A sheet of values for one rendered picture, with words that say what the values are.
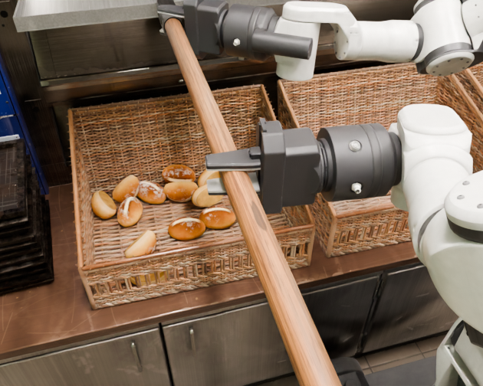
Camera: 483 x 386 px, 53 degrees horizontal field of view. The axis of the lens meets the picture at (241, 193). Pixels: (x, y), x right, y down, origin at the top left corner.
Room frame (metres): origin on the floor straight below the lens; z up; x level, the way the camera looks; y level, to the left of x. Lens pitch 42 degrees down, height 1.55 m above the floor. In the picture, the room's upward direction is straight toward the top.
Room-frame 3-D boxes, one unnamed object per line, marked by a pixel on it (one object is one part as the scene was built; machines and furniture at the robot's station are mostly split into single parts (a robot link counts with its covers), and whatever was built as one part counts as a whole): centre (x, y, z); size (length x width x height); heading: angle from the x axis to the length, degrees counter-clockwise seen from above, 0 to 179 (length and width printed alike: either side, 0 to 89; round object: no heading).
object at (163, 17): (0.88, 0.13, 1.20); 0.09 x 0.04 x 0.03; 15
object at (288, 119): (1.11, -0.43, 0.72); 0.56 x 0.49 x 0.28; 105
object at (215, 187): (0.43, 0.01, 1.17); 0.06 x 0.03 x 0.02; 98
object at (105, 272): (0.95, 0.15, 0.72); 0.56 x 0.49 x 0.28; 104
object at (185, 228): (0.89, 0.15, 0.62); 0.10 x 0.07 x 0.06; 97
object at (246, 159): (0.43, 0.01, 1.22); 0.06 x 0.03 x 0.02; 98
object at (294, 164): (0.44, -0.08, 1.20); 0.12 x 0.10 x 0.13; 98
